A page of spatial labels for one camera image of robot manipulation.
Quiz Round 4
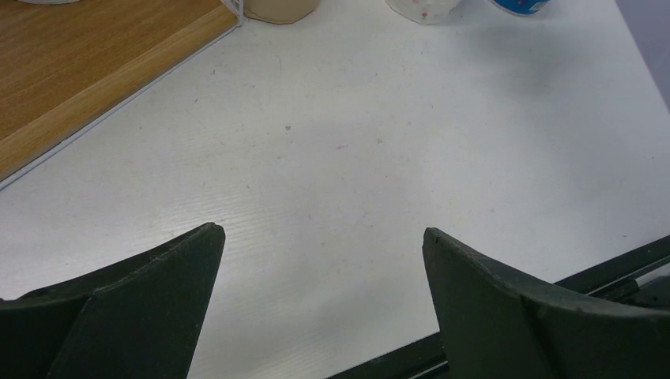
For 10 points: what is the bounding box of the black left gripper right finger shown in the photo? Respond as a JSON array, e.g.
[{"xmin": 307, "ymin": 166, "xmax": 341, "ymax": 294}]
[{"xmin": 422, "ymin": 227, "xmax": 670, "ymax": 379}]

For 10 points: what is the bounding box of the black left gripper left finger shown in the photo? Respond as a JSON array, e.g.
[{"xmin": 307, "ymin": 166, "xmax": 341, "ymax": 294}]
[{"xmin": 1, "ymin": 223, "xmax": 225, "ymax": 378}]

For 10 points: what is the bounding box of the white wire wooden shelf rack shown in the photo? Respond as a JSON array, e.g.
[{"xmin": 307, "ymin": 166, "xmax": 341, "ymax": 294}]
[{"xmin": 1, "ymin": 1, "xmax": 243, "ymax": 180}]

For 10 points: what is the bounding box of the white red-dotted toilet roll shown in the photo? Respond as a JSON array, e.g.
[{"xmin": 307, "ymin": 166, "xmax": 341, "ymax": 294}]
[
  {"xmin": 18, "ymin": 0, "xmax": 79, "ymax": 5},
  {"xmin": 386, "ymin": 0, "xmax": 461, "ymax": 25}
]

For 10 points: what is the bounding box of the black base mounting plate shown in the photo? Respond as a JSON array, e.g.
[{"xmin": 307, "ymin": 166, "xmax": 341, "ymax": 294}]
[{"xmin": 324, "ymin": 234, "xmax": 670, "ymax": 379}]

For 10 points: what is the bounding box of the blue wrapped toilet roll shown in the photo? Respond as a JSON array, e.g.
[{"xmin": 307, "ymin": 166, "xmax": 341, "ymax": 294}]
[{"xmin": 491, "ymin": 0, "xmax": 549, "ymax": 17}]

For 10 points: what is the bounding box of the brown wrapped roll middle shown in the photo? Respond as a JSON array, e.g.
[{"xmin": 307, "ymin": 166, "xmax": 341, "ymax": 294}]
[{"xmin": 243, "ymin": 0, "xmax": 321, "ymax": 24}]

